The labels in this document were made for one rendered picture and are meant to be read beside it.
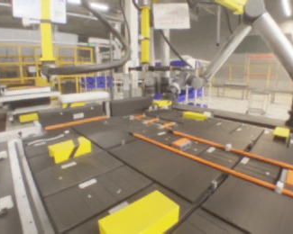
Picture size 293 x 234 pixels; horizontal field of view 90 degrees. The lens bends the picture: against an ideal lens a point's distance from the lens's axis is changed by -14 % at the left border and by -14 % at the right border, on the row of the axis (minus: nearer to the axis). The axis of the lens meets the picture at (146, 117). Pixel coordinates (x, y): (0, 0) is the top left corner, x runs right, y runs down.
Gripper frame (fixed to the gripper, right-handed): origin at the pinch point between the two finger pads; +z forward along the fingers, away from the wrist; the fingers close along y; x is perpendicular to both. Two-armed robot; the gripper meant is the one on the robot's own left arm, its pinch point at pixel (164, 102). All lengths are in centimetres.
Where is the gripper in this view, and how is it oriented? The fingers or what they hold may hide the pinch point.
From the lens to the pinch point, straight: 145.8
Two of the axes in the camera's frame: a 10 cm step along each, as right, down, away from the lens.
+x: 4.7, 6.3, 6.2
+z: -5.6, 7.5, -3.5
